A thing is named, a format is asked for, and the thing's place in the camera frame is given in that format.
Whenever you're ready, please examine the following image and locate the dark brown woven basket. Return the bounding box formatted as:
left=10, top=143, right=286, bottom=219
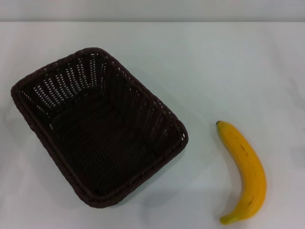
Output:
left=10, top=47, right=189, bottom=209

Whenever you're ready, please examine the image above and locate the yellow banana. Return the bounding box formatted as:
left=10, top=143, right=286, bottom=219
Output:
left=215, top=120, right=267, bottom=225

